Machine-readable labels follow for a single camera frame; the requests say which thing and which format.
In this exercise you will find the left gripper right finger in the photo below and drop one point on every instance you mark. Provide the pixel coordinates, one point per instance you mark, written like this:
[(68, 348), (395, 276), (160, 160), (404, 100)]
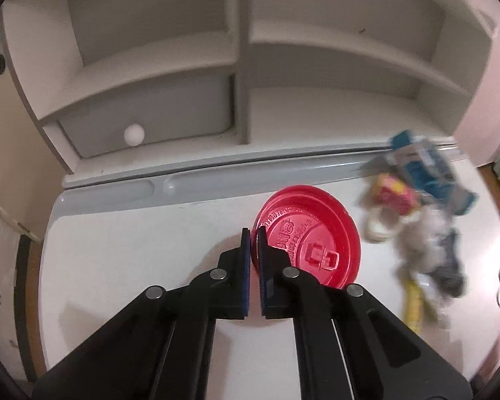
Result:
[(348, 345)]

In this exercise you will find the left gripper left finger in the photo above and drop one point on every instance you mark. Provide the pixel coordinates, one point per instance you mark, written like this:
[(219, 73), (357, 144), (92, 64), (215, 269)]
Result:
[(159, 345)]

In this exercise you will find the yellow candy tube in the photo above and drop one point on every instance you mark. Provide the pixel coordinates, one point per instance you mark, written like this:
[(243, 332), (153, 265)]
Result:
[(414, 305)]

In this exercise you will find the red plastic cup lid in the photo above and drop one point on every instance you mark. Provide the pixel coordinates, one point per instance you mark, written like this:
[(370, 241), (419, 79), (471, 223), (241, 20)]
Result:
[(315, 230)]

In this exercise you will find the grey blue wrapper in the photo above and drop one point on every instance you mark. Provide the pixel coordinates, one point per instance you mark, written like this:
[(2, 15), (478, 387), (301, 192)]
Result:
[(448, 275)]

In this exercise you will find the crumpled white wrapper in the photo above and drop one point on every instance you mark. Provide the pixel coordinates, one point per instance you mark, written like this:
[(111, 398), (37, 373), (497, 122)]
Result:
[(421, 239)]

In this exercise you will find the red yellow snack packet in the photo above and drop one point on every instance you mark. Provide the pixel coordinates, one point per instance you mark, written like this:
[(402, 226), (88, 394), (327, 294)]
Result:
[(392, 193)]

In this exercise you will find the blue white snack wrapper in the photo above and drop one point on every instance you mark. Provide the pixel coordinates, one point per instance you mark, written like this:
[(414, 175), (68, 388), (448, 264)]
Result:
[(425, 169)]

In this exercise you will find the grey drawer with knob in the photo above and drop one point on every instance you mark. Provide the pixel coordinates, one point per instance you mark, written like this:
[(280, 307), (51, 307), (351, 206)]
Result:
[(150, 112)]

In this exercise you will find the white desk shelf unit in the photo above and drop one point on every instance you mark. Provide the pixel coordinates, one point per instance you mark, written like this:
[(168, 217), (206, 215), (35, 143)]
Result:
[(309, 76)]

